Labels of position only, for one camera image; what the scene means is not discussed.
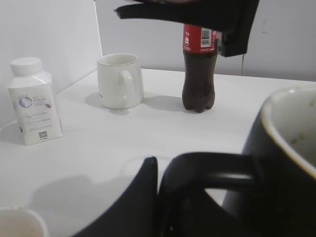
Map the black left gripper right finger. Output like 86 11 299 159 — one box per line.
158 189 237 237

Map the white ceramic mug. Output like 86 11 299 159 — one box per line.
97 53 144 110

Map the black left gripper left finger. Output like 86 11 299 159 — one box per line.
74 157 158 237

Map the white milk bottle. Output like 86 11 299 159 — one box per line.
8 57 62 146

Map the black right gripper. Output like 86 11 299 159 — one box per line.
115 0 259 57

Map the dark cola bottle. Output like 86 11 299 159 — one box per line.
182 24 218 113

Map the yellow paper cup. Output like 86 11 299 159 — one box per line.
0 207 50 237

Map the black ceramic mug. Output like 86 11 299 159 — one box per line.
157 86 316 237

